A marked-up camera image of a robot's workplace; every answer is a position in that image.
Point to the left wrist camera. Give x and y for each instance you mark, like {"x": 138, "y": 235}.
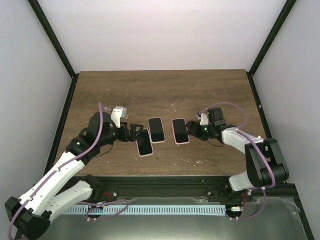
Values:
{"x": 117, "y": 114}

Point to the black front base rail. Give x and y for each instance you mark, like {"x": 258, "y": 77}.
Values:
{"x": 214, "y": 188}

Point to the black frame post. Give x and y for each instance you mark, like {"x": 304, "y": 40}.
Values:
{"x": 276, "y": 27}
{"x": 43, "y": 20}

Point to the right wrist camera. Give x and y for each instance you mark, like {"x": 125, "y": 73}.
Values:
{"x": 203, "y": 118}

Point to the black right frame post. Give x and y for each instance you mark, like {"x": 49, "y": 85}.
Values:
{"x": 276, "y": 27}

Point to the pink phone case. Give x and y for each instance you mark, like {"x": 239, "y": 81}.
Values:
{"x": 181, "y": 143}

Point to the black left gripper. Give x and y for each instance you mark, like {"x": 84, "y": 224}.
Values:
{"x": 125, "y": 137}

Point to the white phone case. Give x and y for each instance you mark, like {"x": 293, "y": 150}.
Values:
{"x": 145, "y": 155}
{"x": 157, "y": 142}

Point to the black left frame post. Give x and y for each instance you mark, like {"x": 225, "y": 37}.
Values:
{"x": 43, "y": 20}

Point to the white slotted cable duct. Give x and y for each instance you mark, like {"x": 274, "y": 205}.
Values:
{"x": 202, "y": 210}

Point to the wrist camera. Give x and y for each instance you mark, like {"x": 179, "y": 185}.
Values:
{"x": 203, "y": 118}
{"x": 117, "y": 114}

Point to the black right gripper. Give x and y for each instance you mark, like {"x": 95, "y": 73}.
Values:
{"x": 192, "y": 124}

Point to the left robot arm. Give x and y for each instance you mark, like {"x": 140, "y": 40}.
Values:
{"x": 34, "y": 211}

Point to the black phone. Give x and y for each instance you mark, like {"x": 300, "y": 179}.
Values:
{"x": 145, "y": 145}

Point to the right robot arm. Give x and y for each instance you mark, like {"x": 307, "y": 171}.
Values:
{"x": 264, "y": 160}

